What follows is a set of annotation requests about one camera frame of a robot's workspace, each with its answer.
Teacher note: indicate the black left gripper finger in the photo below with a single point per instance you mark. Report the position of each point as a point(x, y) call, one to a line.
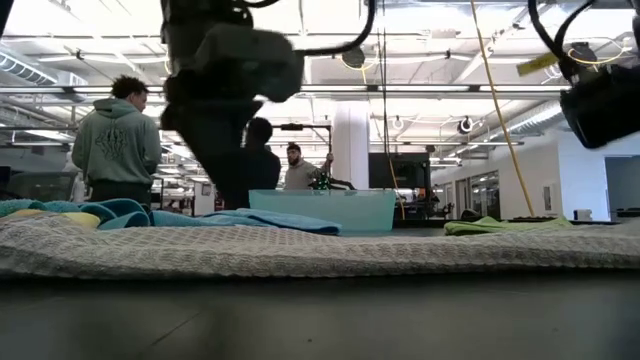
point(215, 140)

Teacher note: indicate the light blue microfiber towel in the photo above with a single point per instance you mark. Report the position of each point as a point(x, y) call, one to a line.
point(260, 220)

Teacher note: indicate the teal plastic bin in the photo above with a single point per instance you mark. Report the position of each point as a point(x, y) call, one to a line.
point(345, 207)

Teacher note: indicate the grey waffle-weave towel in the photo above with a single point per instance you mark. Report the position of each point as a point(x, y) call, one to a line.
point(320, 250)

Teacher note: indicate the yellow microfiber towel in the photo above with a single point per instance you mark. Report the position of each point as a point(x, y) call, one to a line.
point(75, 218)

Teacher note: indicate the green microfiber towel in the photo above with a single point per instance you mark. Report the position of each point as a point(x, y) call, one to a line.
point(490, 226)

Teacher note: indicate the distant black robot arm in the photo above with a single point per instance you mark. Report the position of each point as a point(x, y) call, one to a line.
point(325, 182)

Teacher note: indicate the person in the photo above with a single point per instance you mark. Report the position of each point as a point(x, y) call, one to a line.
point(300, 175)
point(265, 170)
point(117, 145)

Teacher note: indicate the round black ceiling fixture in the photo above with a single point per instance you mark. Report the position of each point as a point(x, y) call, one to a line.
point(353, 57)

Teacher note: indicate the white square pillar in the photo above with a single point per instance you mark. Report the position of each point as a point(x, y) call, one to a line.
point(351, 145)

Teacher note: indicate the white robot figure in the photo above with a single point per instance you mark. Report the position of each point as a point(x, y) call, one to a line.
point(79, 190)

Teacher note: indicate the black monitor screen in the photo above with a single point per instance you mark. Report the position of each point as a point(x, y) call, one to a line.
point(400, 170)

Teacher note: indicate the black metal rig frame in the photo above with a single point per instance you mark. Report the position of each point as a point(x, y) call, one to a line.
point(300, 127)

